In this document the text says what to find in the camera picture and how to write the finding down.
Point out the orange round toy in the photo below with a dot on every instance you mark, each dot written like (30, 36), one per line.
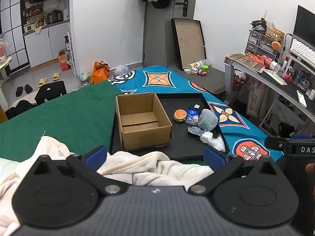
(275, 45)

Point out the greenish plastic bag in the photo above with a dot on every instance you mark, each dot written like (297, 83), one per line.
(85, 78)

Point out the white curved desk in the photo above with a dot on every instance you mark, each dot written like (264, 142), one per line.
(278, 83)

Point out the cream fleece blanket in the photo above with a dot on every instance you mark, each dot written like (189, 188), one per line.
(147, 168)

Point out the orange cardboard box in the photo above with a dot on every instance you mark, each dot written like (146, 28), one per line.
(63, 62)

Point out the green blanket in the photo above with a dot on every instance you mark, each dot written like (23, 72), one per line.
(73, 118)

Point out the denim fabric toy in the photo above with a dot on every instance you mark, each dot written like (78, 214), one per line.
(195, 129)

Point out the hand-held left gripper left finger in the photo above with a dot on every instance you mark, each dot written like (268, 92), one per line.
(96, 156)

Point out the white smartphone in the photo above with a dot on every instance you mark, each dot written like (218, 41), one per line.
(301, 98)

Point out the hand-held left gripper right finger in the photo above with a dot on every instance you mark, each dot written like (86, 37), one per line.
(213, 158)

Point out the grey drawer organiser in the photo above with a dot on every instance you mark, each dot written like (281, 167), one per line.
(259, 41)

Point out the small black packet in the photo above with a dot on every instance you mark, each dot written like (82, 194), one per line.
(194, 107)

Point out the green cup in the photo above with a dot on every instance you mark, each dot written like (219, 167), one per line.
(204, 68)

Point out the brown cardboard mat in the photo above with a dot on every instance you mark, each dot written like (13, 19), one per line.
(244, 59)

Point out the pile of dark clothes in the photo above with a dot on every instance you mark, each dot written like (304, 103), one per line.
(18, 108)

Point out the black monitor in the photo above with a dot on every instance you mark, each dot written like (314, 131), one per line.
(305, 23)

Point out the burger squishy toy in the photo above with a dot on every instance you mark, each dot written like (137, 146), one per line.
(180, 115)

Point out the white keyboard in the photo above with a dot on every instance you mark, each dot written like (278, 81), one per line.
(302, 50)

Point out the blue tissue packet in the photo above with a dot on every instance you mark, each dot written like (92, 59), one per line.
(192, 116)

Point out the black framed glass door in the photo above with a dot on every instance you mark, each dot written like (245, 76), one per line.
(12, 29)

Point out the red label plastic bottle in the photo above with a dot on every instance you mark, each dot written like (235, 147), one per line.
(269, 62)

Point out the white kitchen cabinet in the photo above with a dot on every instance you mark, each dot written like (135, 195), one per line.
(46, 43)

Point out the grey low bench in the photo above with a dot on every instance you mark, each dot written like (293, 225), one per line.
(211, 81)

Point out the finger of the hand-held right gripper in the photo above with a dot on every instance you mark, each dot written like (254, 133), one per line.
(274, 143)

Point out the grey-blue fluffy plush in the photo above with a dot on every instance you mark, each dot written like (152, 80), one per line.
(208, 119)

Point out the small red figurine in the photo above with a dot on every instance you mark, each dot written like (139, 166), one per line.
(203, 73)

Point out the grey entrance door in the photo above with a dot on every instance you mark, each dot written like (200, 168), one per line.
(169, 19)

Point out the beige tote bag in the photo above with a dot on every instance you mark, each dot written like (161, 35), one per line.
(256, 98)

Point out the white plastic bag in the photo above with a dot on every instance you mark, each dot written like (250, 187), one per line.
(218, 144)

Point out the person's right hand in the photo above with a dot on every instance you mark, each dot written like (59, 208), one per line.
(310, 168)

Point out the orange gift bag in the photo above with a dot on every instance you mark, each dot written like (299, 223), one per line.
(100, 72)

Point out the clear knotted plastic bag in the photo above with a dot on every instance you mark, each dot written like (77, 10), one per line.
(121, 70)

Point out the yellow woven basket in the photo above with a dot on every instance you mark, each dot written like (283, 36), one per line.
(274, 33)

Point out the brown cardboard box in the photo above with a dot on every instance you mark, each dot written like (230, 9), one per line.
(145, 137)

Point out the black shallow tray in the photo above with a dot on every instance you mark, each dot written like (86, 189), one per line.
(182, 137)

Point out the black framed brown board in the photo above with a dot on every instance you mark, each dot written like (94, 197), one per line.
(189, 43)

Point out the blue patterned blanket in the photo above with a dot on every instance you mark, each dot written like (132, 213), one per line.
(172, 83)

